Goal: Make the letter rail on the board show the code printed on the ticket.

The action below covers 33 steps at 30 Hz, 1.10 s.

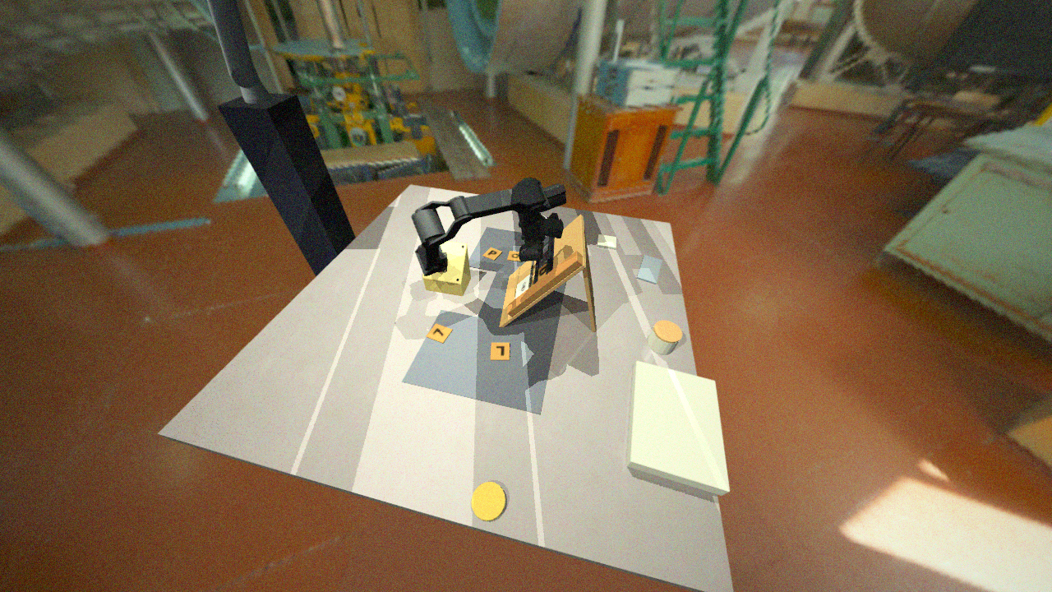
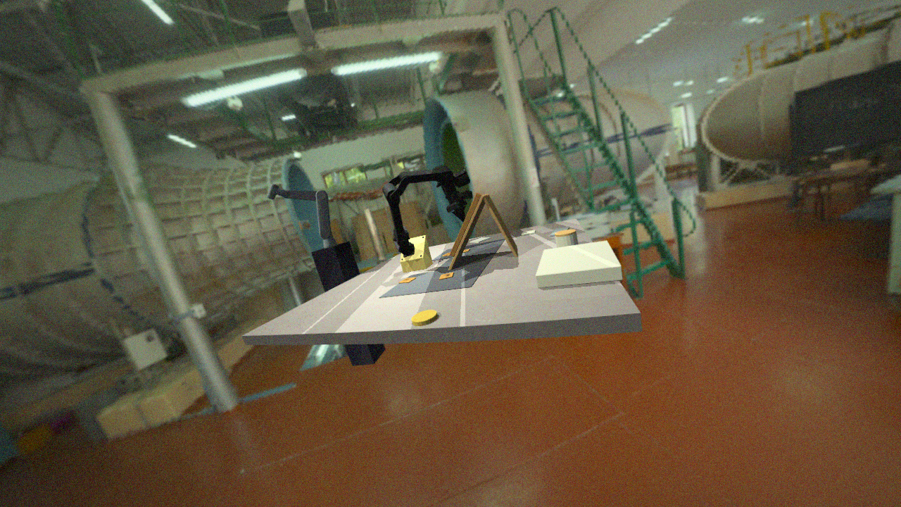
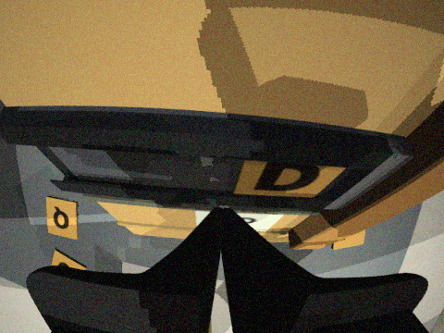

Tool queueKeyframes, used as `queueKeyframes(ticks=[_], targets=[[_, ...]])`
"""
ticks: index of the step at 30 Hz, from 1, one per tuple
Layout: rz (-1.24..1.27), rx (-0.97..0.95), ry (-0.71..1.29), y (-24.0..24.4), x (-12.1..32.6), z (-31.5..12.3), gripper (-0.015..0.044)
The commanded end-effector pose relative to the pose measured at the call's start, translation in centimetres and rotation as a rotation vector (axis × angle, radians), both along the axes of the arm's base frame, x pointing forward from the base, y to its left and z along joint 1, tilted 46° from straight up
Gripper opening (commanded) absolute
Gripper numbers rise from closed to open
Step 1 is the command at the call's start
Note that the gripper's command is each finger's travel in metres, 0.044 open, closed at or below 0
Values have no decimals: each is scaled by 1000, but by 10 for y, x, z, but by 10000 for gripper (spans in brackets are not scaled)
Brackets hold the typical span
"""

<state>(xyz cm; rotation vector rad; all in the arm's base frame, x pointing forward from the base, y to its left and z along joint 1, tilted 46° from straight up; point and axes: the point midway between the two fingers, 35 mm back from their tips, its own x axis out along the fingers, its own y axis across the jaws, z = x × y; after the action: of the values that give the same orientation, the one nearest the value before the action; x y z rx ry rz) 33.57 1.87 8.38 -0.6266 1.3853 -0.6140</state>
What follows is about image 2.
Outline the yellow round disc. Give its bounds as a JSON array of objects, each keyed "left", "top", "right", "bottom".
[{"left": 411, "top": 310, "right": 438, "bottom": 326}]

